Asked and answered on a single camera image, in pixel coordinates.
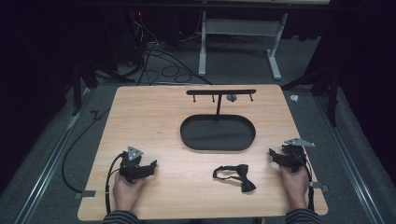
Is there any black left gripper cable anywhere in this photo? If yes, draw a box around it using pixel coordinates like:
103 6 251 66
105 151 128 216

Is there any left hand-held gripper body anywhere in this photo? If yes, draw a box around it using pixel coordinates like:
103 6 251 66
119 145 148 175

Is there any black metal stand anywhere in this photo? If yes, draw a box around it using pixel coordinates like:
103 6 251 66
280 65 341 128

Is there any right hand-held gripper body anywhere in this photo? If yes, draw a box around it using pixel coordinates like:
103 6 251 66
281 137 316 173

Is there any tangle of black cables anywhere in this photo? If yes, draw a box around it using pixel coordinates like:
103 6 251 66
125 10 214 87

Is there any black bow tie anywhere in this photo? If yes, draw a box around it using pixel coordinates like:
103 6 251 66
212 163 258 193

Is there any grey tape strip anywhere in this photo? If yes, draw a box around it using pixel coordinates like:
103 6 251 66
309 181 330 193
74 189 97 201

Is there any white metal desk frame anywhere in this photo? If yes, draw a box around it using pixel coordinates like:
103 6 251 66
197 10 290 81

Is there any silver floor rail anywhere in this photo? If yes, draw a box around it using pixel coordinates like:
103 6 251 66
13 87 92 224
312 94 387 224

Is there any person's left hand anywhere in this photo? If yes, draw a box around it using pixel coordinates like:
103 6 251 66
112 171 147 213

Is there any long black floor cable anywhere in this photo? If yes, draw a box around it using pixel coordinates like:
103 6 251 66
61 106 111 194

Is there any person's right hand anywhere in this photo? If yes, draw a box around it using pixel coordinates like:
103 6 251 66
278 163 310 211

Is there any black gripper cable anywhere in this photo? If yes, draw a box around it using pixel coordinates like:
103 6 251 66
105 151 128 216
298 152 316 213

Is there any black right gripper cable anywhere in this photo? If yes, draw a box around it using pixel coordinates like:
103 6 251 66
298 152 316 213

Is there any black hanger stand with tray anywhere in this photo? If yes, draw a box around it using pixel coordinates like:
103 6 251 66
179 89 258 153

